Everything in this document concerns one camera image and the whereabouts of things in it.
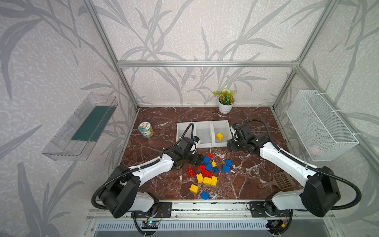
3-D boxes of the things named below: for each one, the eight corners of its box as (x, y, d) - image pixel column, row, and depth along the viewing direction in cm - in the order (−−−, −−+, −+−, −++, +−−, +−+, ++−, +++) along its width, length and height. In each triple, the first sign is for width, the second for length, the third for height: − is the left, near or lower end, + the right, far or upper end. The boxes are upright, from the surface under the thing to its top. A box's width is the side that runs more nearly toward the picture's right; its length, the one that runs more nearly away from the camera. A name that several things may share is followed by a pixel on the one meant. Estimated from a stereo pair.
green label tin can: (141, 138, 104) (137, 131, 97) (143, 128, 109) (140, 121, 102) (151, 138, 104) (148, 131, 97) (154, 128, 109) (151, 121, 102)
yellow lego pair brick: (202, 184, 84) (202, 182, 82) (203, 176, 87) (204, 174, 85) (216, 186, 83) (217, 185, 81) (217, 178, 86) (217, 176, 84)
